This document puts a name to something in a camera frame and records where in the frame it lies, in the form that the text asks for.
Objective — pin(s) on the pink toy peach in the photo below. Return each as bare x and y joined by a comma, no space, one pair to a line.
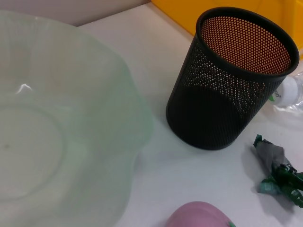
198,215

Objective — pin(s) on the green plastic wrapper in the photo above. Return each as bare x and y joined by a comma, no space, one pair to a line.
272,156

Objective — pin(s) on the clear bottle with green label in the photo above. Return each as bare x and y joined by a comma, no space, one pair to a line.
286,91

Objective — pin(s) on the translucent green fruit plate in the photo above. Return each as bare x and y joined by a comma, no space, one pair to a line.
59,118

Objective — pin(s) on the black mesh cylinder cup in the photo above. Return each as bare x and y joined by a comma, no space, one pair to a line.
208,118

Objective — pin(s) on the yellow plastic storage bin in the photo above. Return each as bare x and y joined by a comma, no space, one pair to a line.
288,16

